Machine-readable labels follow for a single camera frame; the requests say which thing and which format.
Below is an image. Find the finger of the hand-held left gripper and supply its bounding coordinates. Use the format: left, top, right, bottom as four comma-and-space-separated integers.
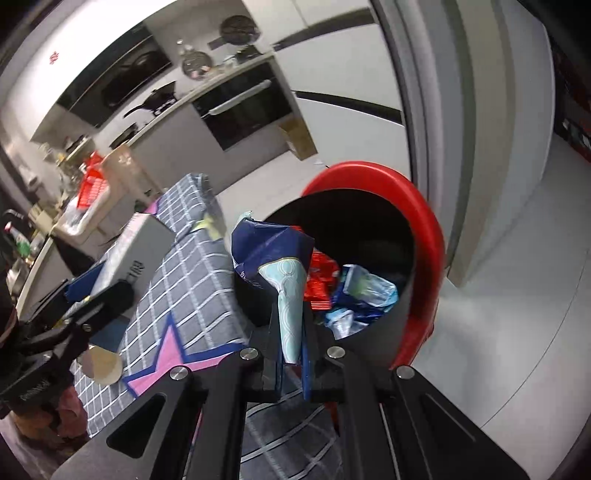
14, 265, 109, 330
51, 281, 136, 365

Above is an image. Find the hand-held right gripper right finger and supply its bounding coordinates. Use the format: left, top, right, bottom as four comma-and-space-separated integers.
304, 314, 529, 480

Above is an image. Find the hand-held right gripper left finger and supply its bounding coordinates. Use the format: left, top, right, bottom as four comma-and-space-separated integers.
51, 318, 283, 480

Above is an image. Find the white cardboard box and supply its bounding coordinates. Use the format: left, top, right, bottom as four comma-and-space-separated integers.
90, 212, 176, 319

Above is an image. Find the black trash bin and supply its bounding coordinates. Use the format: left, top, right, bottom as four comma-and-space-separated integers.
233, 188, 416, 370

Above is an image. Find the blue clear plastic wrapper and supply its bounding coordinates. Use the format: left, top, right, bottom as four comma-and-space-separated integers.
323, 264, 399, 340

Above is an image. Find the red wrapper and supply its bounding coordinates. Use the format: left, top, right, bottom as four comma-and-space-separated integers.
307, 249, 342, 312

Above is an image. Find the dark blue plastic bag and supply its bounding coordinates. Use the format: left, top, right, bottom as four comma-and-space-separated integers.
231, 210, 317, 400

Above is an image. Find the person's left hand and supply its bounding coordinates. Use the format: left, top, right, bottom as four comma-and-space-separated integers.
13, 385, 89, 446

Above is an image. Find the black hanging cloth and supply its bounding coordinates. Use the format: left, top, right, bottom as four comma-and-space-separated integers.
55, 240, 100, 289

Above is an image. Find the grey checked tablecloth with stars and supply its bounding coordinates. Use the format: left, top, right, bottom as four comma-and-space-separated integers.
71, 173, 345, 480

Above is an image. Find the red plastic basket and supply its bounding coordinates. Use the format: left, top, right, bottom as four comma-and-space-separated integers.
76, 152, 109, 208

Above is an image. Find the black wok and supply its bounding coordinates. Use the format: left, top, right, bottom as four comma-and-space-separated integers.
122, 80, 178, 118

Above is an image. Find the black range hood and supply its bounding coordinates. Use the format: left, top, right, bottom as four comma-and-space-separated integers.
55, 25, 174, 130

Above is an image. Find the black built-in oven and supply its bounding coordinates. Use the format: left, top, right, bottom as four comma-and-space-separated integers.
190, 62, 294, 152

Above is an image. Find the brown cardboard box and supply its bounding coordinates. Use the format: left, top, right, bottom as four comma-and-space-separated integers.
277, 117, 318, 161

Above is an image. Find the round metal steamer plate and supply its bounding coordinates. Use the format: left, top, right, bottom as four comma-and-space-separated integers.
219, 15, 252, 44
181, 50, 212, 79

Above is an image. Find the white refrigerator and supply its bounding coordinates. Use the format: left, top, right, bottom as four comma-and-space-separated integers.
240, 0, 404, 158

